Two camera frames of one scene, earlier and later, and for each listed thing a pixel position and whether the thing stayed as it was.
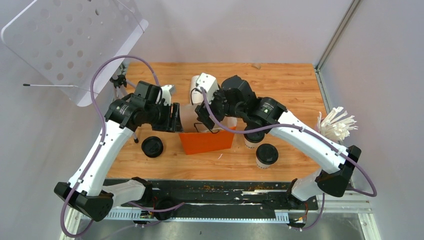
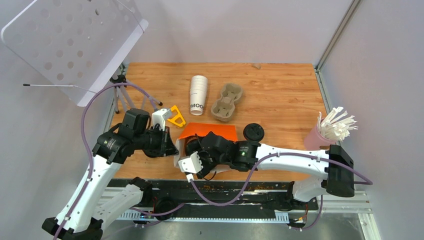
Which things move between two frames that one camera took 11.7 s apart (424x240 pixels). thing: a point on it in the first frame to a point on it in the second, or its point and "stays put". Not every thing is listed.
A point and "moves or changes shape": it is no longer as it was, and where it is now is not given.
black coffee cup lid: (254, 137) stays put
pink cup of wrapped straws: (333, 125) stays put
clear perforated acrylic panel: (65, 39) stays put
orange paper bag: (198, 142) moves or changes shape
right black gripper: (204, 115) to (205, 170)
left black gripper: (177, 124) to (166, 146)
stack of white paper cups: (197, 97) stays put
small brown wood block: (257, 66) stays put
